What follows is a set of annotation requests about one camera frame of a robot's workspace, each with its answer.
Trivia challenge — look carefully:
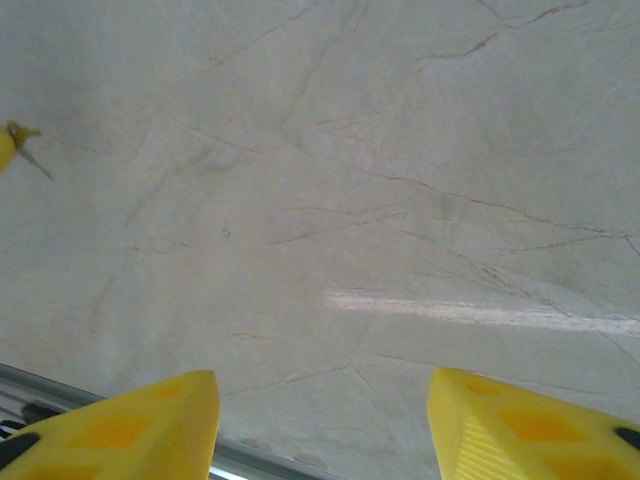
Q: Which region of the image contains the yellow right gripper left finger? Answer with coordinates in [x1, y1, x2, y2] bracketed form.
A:
[0, 369, 222, 480]

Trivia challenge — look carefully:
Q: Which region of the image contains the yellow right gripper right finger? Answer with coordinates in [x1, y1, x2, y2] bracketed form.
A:
[427, 368, 640, 480]

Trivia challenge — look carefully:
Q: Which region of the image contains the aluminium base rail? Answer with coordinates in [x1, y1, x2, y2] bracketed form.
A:
[0, 363, 346, 480]

